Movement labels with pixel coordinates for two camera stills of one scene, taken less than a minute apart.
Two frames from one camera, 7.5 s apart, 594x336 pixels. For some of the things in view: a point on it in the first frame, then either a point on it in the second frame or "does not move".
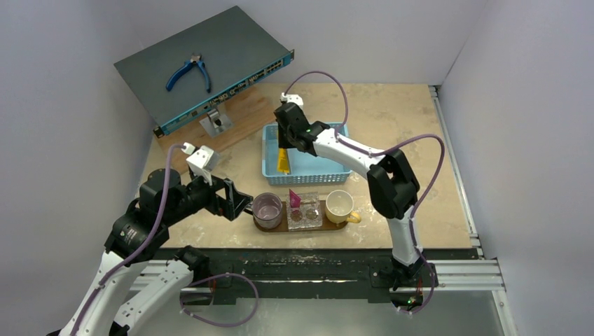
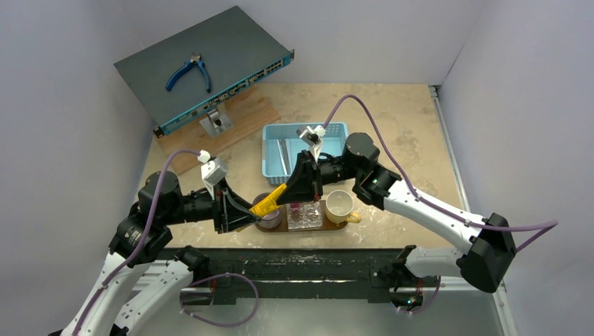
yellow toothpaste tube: x=283 y=162 → x=269 y=203
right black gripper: x=286 y=127 → x=316 y=176
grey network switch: x=188 y=73 does not move
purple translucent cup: x=267 y=211 does not move
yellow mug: x=339 y=204 does not move
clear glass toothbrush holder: x=308 y=215 does not move
